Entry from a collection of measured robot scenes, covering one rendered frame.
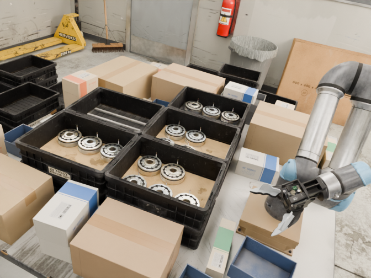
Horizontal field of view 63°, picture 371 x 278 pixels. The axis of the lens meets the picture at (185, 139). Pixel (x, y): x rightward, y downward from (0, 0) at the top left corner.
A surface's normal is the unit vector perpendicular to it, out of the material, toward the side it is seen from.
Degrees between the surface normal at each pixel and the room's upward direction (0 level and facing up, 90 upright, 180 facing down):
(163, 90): 90
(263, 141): 90
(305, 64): 79
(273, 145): 90
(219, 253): 0
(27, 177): 0
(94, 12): 90
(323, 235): 0
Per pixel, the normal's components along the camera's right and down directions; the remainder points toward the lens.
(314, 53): -0.38, 0.34
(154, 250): 0.13, -0.81
